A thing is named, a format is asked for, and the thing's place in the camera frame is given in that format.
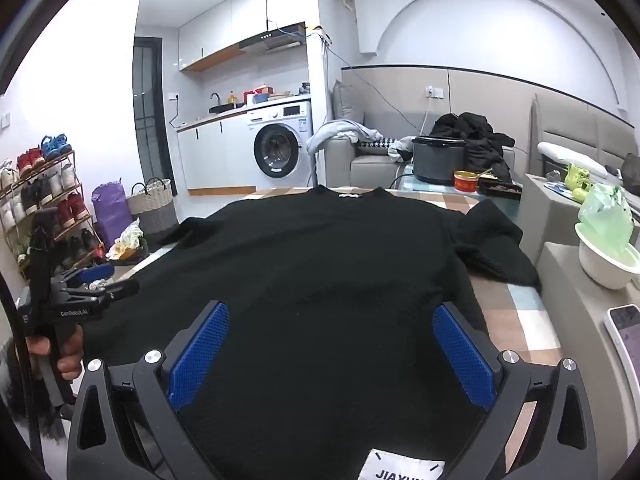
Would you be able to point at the white pillow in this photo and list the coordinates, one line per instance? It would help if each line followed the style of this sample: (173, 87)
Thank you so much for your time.
(570, 156)

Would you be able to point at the person's left hand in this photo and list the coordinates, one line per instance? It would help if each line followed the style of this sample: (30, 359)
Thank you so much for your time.
(71, 352)

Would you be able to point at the white lower kitchen cabinets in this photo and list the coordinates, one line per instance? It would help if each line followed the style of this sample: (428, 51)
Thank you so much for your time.
(215, 155)

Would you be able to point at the steel range hood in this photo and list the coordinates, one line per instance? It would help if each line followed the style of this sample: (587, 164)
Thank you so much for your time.
(272, 40)

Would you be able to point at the green toy figure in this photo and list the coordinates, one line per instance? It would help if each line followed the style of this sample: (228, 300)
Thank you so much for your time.
(580, 177)

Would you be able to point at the black jacket pile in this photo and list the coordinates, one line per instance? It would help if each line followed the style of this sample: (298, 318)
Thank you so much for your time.
(480, 135)

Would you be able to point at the white washing machine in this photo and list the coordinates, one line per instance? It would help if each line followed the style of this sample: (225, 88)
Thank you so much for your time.
(280, 150)

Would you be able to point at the white basin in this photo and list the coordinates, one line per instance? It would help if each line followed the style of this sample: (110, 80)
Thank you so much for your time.
(600, 270)

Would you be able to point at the tall grey side cabinet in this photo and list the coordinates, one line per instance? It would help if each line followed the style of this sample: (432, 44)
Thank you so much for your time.
(550, 220)

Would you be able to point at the white label tag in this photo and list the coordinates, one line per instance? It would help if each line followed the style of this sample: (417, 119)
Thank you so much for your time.
(400, 467)

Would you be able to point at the purple bag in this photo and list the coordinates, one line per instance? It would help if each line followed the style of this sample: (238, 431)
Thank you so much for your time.
(111, 210)

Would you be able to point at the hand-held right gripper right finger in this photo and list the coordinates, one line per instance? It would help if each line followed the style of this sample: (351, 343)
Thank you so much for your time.
(460, 355)

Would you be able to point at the grey sofa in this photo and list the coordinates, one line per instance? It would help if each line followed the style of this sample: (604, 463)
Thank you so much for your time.
(370, 165)

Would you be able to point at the houndstooth pillow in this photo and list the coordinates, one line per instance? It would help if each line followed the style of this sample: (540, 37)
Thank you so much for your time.
(375, 145)

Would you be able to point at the grey upholstered headboard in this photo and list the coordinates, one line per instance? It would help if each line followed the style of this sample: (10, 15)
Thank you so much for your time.
(575, 125)

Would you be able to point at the black kitchen faucet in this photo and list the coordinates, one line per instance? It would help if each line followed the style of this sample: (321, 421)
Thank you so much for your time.
(216, 97)

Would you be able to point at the glass coffee table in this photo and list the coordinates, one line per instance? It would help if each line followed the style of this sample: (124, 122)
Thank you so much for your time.
(415, 186)

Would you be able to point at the yellow bottle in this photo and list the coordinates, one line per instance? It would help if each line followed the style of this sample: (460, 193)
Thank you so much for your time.
(231, 100)

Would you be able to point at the white wall socket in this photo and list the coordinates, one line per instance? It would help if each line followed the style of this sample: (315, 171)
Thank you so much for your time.
(434, 92)

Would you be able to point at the green plastic bag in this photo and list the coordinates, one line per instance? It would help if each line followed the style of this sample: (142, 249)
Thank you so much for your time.
(605, 220)

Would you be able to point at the black food tray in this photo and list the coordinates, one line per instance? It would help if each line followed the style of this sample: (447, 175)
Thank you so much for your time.
(500, 190)

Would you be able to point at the grey cushion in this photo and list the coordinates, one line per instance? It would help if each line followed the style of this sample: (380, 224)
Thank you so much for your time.
(345, 105)

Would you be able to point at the black rice cooker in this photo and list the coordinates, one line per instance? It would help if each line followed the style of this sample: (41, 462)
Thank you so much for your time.
(437, 162)

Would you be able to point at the white light switch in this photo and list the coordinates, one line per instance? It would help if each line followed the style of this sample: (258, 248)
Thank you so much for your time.
(5, 120)

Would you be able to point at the dark glass door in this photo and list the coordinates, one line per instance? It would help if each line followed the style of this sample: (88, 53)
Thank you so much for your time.
(150, 120)

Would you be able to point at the white upper kitchen cabinets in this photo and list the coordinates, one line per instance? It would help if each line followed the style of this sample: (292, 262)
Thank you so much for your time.
(225, 25)

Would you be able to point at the yellow white plastic bag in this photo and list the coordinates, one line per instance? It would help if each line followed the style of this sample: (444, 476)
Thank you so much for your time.
(127, 242)

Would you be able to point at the light grey hoodie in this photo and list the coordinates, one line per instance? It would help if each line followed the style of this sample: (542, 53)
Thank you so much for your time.
(335, 132)

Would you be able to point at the black knit sweater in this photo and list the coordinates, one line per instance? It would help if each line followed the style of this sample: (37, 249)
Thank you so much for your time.
(310, 270)

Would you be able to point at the white kitchen cabinets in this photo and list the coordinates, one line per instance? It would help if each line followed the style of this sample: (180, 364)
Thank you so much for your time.
(225, 25)
(215, 155)

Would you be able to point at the smartphone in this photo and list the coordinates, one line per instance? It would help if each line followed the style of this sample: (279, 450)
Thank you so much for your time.
(625, 345)

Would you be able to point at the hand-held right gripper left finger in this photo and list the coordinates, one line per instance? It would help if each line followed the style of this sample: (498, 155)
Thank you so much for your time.
(200, 350)

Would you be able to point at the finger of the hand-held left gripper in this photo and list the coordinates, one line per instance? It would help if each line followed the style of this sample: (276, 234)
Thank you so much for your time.
(120, 290)
(97, 274)

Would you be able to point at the low grey side cabinet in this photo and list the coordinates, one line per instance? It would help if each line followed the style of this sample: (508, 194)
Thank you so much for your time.
(580, 335)

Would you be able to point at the pale grey garment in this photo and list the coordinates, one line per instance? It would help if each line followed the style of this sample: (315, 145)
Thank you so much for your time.
(400, 150)

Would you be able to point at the red container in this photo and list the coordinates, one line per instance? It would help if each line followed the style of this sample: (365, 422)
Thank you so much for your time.
(250, 96)

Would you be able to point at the shoe rack with shoes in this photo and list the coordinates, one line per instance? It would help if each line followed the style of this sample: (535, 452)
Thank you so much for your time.
(55, 146)

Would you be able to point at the woven laundry basket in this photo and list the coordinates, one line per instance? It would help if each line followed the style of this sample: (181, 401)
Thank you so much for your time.
(152, 210)

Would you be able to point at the white router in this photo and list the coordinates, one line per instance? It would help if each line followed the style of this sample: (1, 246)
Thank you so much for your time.
(320, 34)

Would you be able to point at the red bowl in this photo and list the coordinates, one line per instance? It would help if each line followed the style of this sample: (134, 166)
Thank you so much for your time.
(466, 182)

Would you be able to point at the person's left forearm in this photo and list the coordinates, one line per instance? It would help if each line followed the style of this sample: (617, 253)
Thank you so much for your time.
(20, 390)

